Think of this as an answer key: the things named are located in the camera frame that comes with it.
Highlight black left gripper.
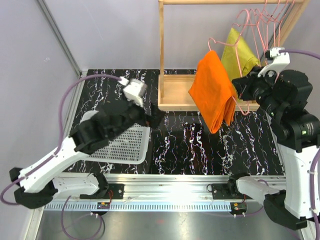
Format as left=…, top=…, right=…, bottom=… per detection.
left=110, top=89, right=166, bottom=140

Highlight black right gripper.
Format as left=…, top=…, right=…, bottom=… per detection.
left=233, top=66, right=284, bottom=119

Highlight orange trousers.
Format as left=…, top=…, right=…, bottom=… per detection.
left=188, top=50, right=237, bottom=134

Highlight pink wire hanger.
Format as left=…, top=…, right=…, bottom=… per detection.
left=207, top=35, right=250, bottom=116
left=246, top=0, right=269, bottom=65

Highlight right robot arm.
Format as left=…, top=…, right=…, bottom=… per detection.
left=226, top=67, right=320, bottom=230

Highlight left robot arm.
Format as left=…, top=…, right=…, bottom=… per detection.
left=9, top=103, right=165, bottom=209

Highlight yellow-green trousers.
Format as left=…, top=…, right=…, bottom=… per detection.
left=221, top=28, right=260, bottom=81

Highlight wooden clothes rack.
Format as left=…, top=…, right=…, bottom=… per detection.
left=158, top=0, right=309, bottom=111

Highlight white perforated plastic basket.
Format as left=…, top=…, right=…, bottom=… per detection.
left=84, top=123, right=151, bottom=165

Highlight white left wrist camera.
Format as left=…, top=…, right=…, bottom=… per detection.
left=118, top=76, right=147, bottom=108

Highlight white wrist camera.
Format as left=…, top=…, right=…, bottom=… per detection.
left=118, top=76, right=147, bottom=108
left=257, top=47, right=291, bottom=78

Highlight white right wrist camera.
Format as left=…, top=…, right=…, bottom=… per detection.
left=257, top=47, right=291, bottom=78

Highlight aluminium front rail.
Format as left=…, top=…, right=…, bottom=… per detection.
left=43, top=173, right=288, bottom=212

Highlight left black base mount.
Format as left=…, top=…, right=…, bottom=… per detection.
left=96, top=183, right=125, bottom=200

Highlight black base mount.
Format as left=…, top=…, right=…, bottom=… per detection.
left=96, top=183, right=125, bottom=200
left=206, top=183, right=245, bottom=200

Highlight aluminium corner post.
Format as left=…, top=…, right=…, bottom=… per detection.
left=36, top=0, right=87, bottom=127

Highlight empty pink wire hanger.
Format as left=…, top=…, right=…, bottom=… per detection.
left=246, top=0, right=269, bottom=65

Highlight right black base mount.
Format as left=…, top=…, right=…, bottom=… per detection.
left=206, top=183, right=245, bottom=200

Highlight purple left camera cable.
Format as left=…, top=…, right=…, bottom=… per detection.
left=0, top=73, right=127, bottom=206

